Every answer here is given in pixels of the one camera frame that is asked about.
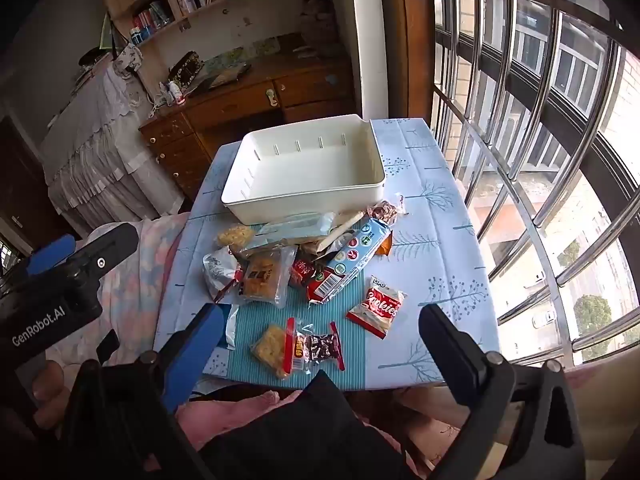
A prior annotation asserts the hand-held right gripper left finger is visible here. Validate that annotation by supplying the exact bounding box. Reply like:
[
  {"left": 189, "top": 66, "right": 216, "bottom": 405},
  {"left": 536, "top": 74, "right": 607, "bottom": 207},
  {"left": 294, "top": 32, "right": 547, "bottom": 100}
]
[{"left": 65, "top": 304, "right": 232, "bottom": 480}]

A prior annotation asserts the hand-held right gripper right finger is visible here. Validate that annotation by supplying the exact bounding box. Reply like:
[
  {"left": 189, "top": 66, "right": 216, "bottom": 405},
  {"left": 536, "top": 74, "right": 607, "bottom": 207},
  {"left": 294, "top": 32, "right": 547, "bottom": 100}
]
[{"left": 419, "top": 304, "right": 586, "bottom": 480}]

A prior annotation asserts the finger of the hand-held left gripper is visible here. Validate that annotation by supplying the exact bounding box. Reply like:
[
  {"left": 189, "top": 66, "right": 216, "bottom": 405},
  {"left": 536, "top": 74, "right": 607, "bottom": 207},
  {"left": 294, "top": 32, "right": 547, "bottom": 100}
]
[
  {"left": 27, "top": 235, "right": 76, "bottom": 276},
  {"left": 65, "top": 223, "right": 140, "bottom": 281}
]

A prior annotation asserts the red white cookie packet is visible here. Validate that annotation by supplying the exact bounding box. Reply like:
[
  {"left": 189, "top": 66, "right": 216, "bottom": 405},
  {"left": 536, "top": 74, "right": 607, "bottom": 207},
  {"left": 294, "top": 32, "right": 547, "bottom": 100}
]
[{"left": 346, "top": 275, "right": 408, "bottom": 339}]

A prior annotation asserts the clear packet of square crackers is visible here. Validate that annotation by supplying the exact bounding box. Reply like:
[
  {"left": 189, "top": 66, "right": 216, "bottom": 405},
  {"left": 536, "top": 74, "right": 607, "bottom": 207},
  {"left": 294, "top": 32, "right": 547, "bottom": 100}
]
[{"left": 250, "top": 317, "right": 301, "bottom": 380}]

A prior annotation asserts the silver white red packet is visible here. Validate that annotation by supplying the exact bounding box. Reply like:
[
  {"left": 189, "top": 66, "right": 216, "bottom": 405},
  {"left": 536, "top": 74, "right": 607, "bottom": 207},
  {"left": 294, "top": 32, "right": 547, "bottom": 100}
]
[{"left": 202, "top": 247, "right": 246, "bottom": 303}]

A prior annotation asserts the clear packet of orange bread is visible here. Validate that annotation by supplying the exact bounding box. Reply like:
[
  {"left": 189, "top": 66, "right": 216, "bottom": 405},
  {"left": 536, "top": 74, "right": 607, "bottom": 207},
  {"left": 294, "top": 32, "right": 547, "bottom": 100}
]
[{"left": 237, "top": 245, "right": 298, "bottom": 309}]

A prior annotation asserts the puffed rice cake packet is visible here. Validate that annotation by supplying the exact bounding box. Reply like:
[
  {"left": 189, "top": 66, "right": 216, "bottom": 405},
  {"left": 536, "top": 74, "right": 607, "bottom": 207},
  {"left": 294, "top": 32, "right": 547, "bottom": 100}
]
[{"left": 216, "top": 225, "right": 256, "bottom": 248}]

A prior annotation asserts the clear packet of chocolate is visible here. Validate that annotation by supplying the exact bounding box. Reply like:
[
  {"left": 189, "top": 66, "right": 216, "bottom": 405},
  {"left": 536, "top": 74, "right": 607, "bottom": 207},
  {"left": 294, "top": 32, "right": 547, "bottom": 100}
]
[{"left": 295, "top": 321, "right": 347, "bottom": 372}]

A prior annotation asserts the long blue white snack packet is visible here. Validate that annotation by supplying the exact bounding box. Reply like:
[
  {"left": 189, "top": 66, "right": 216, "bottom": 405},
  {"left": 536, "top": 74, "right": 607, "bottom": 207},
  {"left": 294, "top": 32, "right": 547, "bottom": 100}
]
[{"left": 306, "top": 217, "right": 393, "bottom": 306}]

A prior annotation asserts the red snack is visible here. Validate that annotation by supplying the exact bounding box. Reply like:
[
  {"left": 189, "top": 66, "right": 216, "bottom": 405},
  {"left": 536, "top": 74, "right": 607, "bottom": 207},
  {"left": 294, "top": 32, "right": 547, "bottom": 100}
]
[{"left": 290, "top": 257, "right": 321, "bottom": 288}]

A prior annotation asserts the brown candy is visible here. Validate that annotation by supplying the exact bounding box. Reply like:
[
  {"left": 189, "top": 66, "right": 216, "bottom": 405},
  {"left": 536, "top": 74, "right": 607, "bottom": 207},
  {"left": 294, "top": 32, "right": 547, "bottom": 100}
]
[{"left": 367, "top": 195, "right": 408, "bottom": 223}]

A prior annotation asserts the beige cracker packet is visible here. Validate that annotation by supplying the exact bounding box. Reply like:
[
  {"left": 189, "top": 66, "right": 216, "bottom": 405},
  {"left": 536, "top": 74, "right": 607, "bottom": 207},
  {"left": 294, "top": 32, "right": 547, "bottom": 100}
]
[{"left": 315, "top": 210, "right": 366, "bottom": 251}]

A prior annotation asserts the light blue packet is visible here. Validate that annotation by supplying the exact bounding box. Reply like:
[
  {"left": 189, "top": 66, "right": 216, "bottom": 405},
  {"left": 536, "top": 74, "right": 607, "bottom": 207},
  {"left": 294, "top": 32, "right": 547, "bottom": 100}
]
[{"left": 252, "top": 211, "right": 336, "bottom": 251}]

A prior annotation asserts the white plastic bin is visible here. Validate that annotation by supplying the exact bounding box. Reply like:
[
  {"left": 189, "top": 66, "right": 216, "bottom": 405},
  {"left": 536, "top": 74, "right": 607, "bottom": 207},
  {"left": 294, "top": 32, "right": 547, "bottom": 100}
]
[{"left": 221, "top": 114, "right": 387, "bottom": 226}]

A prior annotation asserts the person's left hand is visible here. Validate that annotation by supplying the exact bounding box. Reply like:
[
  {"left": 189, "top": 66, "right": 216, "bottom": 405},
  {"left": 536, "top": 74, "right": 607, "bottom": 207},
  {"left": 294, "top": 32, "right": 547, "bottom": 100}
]
[{"left": 30, "top": 360, "right": 76, "bottom": 431}]

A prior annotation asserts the white plastic packet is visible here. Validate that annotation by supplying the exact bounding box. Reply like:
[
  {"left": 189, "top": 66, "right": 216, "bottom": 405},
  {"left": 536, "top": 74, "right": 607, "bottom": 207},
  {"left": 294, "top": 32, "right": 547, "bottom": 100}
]
[{"left": 222, "top": 304, "right": 241, "bottom": 351}]

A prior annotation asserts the pink floral blanket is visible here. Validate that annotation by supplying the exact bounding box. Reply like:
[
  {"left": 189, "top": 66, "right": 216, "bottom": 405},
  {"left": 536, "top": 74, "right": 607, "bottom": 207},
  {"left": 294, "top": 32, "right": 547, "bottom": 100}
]
[{"left": 45, "top": 212, "right": 201, "bottom": 411}]

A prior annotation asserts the white lace furniture cover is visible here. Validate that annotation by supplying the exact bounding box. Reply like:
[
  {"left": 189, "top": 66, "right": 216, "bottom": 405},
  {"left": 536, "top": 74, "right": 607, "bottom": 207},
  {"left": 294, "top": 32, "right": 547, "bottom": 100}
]
[{"left": 39, "top": 50, "right": 186, "bottom": 231}]

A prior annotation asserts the wooden desk with drawers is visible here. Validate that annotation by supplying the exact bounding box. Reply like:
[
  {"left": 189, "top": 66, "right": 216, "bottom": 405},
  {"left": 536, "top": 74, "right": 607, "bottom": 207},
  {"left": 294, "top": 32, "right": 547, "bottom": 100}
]
[{"left": 139, "top": 35, "right": 357, "bottom": 201}]

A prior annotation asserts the black patterned case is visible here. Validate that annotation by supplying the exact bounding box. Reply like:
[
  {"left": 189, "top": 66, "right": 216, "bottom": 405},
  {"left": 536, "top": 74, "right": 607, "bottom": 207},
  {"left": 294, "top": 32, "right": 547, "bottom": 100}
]
[{"left": 167, "top": 51, "right": 205, "bottom": 88}]

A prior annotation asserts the printed paper map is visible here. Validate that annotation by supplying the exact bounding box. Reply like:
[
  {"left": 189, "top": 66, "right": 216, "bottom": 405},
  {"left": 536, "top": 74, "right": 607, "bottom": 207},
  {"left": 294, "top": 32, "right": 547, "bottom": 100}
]
[{"left": 207, "top": 40, "right": 281, "bottom": 73}]

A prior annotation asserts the wooden bookshelf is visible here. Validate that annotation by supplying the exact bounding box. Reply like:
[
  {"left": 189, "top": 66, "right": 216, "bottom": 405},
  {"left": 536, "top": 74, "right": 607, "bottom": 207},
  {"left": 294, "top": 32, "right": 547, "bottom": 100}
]
[{"left": 92, "top": 0, "right": 331, "bottom": 51}]

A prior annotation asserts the stuffed toy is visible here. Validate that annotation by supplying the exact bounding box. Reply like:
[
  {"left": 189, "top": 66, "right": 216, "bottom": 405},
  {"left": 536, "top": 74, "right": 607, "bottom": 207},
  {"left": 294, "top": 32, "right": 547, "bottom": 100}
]
[{"left": 300, "top": 0, "right": 341, "bottom": 46}]

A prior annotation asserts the wooden window frame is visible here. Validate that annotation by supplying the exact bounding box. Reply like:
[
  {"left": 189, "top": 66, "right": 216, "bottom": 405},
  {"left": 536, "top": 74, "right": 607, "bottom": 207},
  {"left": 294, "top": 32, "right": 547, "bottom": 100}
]
[{"left": 377, "top": 0, "right": 436, "bottom": 121}]

